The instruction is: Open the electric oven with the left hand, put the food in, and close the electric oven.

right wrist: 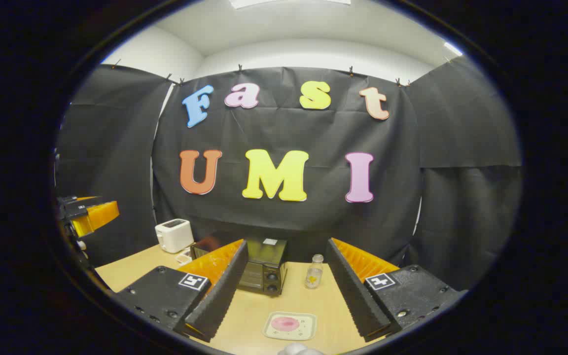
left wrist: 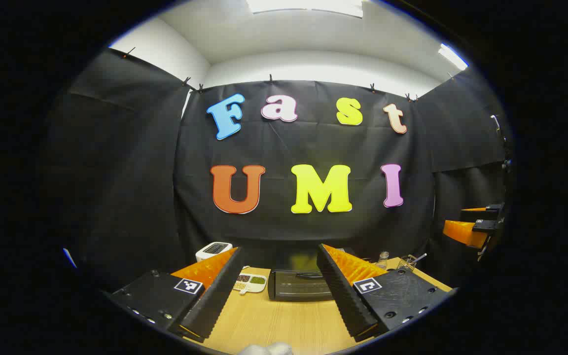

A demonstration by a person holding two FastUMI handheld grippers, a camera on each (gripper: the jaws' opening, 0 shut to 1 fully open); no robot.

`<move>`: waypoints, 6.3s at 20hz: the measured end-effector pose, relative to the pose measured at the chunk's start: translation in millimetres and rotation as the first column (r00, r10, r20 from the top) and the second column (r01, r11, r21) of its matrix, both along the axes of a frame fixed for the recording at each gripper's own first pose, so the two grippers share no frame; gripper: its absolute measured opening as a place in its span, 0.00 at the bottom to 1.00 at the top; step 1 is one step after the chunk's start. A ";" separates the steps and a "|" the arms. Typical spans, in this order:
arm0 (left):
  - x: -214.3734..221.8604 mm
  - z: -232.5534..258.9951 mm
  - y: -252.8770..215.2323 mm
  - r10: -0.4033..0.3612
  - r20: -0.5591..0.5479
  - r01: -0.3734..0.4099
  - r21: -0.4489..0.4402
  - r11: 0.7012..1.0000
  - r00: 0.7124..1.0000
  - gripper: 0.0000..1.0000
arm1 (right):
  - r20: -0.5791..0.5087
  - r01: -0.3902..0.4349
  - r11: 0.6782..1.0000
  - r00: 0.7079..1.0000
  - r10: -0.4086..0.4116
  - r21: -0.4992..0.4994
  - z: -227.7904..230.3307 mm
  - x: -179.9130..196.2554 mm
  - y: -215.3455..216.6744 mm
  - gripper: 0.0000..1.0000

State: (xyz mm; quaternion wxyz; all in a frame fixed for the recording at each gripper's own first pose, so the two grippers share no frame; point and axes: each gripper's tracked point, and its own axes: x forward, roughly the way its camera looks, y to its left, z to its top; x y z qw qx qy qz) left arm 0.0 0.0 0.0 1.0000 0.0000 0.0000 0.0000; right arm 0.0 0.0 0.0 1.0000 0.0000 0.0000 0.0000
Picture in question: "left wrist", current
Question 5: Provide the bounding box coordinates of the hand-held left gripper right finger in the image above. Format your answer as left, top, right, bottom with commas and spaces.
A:
317, 243, 457, 342

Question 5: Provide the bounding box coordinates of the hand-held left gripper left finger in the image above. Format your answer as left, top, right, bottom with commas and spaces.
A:
108, 248, 246, 343

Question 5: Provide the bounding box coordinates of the black electric oven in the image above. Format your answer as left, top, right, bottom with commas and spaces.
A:
263, 242, 336, 302

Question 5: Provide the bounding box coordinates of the white divided dish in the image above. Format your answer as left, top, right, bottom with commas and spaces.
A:
232, 273, 268, 295

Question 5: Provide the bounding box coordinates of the white toaster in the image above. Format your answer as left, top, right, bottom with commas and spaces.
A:
195, 242, 234, 263

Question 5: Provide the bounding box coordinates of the black backdrop cloth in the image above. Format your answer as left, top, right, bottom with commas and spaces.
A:
42, 48, 514, 296

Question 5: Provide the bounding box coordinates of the ceiling light panel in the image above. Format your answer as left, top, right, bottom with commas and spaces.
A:
247, 0, 363, 18
438, 43, 468, 71

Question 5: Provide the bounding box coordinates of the row of black cloth clips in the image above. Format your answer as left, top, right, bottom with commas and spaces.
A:
124, 47, 455, 103

